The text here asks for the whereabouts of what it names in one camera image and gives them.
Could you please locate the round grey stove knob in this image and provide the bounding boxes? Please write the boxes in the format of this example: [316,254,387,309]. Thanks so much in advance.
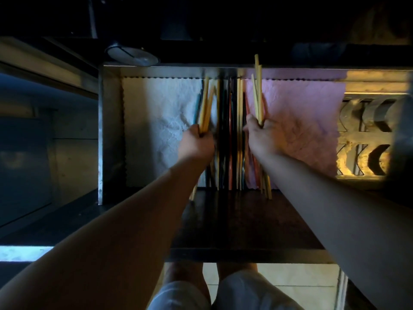
[105,43,159,67]

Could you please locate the person's left hand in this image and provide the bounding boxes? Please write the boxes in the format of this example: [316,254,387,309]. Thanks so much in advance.
[177,124,216,164]

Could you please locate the white towel liner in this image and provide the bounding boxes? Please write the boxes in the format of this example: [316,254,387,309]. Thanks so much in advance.
[122,76,213,188]

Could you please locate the person's right forearm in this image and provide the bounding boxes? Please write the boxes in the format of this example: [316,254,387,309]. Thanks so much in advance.
[259,146,413,310]

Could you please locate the person's left leg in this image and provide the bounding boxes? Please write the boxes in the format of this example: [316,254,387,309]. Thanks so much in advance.
[163,262,210,301]

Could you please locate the person's right leg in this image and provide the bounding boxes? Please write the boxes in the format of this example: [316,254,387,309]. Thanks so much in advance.
[216,263,259,281]

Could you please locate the row of chopsticks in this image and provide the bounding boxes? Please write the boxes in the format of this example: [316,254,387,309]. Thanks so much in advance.
[206,77,256,192]

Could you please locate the blue cabinet door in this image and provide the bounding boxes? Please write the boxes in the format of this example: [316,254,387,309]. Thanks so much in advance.
[0,72,99,242]

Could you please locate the person's leg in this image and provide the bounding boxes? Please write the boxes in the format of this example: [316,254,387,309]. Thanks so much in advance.
[216,263,259,281]
[163,262,210,301]

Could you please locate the person's left forearm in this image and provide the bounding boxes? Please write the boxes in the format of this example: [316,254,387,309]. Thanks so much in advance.
[0,159,210,310]

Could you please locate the pink towel liner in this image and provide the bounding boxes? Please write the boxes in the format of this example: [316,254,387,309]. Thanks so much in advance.
[243,77,346,190]

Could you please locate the grey shorts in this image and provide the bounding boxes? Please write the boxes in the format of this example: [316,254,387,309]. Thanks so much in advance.
[148,270,305,310]

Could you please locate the person's right hand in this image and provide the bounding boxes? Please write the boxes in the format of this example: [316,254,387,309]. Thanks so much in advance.
[242,113,288,162]

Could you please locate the steel kitchen drawer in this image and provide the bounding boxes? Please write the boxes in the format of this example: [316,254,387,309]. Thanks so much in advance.
[0,62,413,264]

